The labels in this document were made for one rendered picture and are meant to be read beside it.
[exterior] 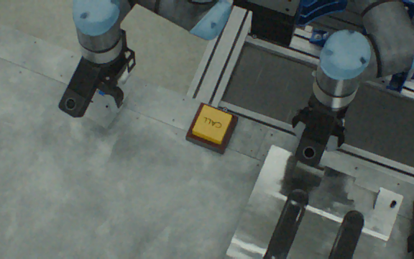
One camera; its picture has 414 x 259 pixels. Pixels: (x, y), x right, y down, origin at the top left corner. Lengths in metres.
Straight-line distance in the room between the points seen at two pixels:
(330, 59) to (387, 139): 1.07
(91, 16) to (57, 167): 0.42
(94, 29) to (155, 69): 1.28
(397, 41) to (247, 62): 1.09
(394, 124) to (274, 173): 0.89
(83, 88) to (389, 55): 0.54
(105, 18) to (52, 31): 1.38
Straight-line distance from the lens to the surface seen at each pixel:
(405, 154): 2.60
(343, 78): 1.57
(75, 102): 1.74
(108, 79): 1.75
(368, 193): 1.83
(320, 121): 1.71
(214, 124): 1.87
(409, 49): 1.61
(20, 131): 1.93
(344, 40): 1.56
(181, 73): 2.86
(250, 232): 1.75
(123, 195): 1.86
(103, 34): 1.60
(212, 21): 1.59
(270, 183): 1.78
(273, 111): 2.59
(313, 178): 1.82
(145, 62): 2.87
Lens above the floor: 2.55
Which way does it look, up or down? 66 degrees down
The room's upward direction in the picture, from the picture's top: 5 degrees clockwise
